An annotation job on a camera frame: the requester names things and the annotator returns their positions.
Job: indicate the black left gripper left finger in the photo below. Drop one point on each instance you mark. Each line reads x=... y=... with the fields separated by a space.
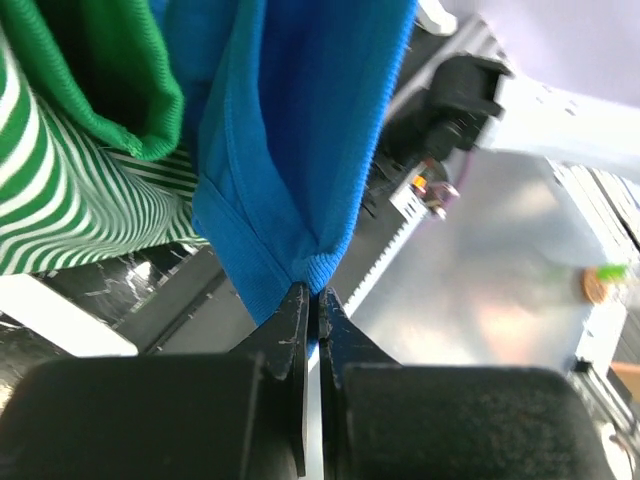
x=234 y=415

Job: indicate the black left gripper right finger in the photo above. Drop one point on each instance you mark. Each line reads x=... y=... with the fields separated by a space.
x=385 y=420

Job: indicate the blue tank top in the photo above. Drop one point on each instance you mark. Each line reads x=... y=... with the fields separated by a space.
x=284 y=104

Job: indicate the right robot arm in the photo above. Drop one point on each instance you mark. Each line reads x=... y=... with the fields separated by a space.
x=466 y=96

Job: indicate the green white striped tank top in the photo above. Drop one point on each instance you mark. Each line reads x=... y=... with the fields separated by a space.
x=68 y=201

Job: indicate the black marbled mat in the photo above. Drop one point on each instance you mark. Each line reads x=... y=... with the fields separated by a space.
x=87 y=286

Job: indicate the white rack foot bar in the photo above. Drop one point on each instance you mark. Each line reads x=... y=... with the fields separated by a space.
x=58 y=320

